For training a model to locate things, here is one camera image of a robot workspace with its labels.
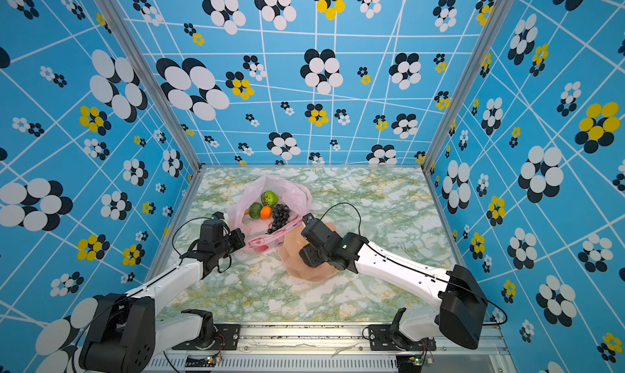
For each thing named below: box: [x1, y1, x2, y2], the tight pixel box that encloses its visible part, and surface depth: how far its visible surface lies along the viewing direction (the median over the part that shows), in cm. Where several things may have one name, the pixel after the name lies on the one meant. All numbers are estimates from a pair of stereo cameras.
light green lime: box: [249, 201, 263, 220], surface depth 101 cm
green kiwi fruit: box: [260, 190, 280, 208], surface depth 104 cm
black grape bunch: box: [266, 203, 291, 235], surface depth 100 cm
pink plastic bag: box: [227, 175, 314, 253], surface depth 98 cm
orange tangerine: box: [259, 205, 273, 220], surface depth 101 cm
